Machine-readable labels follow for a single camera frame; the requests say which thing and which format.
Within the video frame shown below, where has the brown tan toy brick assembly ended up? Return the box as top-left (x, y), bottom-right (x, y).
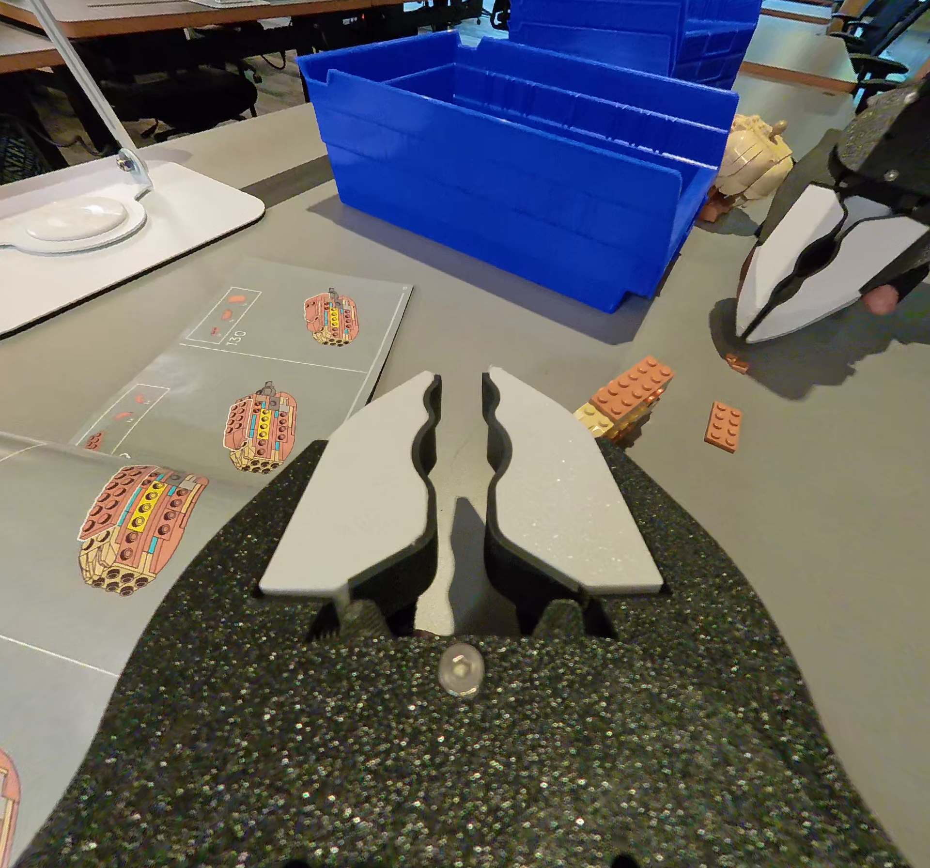
top-left (574, 357), bottom-right (675, 448)

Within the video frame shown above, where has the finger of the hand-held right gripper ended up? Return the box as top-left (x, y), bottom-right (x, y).
top-left (734, 184), bottom-right (849, 340)
top-left (745, 209), bottom-right (914, 345)

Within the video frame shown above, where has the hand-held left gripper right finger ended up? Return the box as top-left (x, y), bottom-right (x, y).
top-left (481, 365), bottom-right (666, 600)

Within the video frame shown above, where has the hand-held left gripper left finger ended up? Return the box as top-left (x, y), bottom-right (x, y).
top-left (258, 372), bottom-right (444, 602)

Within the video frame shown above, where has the wooden edged office table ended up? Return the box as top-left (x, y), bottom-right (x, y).
top-left (0, 0), bottom-right (501, 73)

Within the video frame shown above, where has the brown toy brick plate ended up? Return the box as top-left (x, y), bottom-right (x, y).
top-left (703, 401), bottom-right (744, 453)

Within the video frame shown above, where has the blue plastic parts bin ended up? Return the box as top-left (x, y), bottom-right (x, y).
top-left (296, 34), bottom-right (741, 314)

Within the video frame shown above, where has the black office chair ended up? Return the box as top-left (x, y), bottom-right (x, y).
top-left (850, 0), bottom-right (930, 109)
top-left (109, 62), bottom-right (259, 142)

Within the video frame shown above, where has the toy brick instruction booklet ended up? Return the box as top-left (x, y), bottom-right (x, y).
top-left (0, 258), bottom-right (415, 868)

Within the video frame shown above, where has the tan toy brick model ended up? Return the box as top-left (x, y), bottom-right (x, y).
top-left (699, 114), bottom-right (794, 224)

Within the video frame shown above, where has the blue plastic bin stack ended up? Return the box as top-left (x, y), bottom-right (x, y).
top-left (509, 0), bottom-right (770, 92)

